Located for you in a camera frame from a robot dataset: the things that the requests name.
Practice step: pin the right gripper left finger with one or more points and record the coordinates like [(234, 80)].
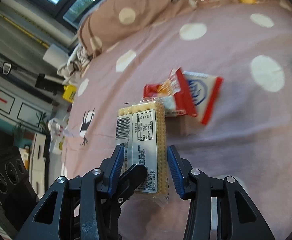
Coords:
[(79, 208)]

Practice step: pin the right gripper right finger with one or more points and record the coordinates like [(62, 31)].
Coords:
[(237, 215)]

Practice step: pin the clear cracker packet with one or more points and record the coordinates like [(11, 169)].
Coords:
[(141, 130)]

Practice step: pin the red bubble-tea snack packet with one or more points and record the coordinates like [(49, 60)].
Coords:
[(174, 93)]

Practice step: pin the white red-edged snack packet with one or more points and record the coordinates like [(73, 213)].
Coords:
[(204, 90)]

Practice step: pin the yellow box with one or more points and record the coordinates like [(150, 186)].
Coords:
[(69, 93)]

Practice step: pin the striped white cloth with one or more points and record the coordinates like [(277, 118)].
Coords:
[(75, 67)]

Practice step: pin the pink polka-dot bed cover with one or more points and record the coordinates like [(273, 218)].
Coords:
[(237, 59)]

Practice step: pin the clear plastic water bottle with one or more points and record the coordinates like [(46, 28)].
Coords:
[(195, 4)]

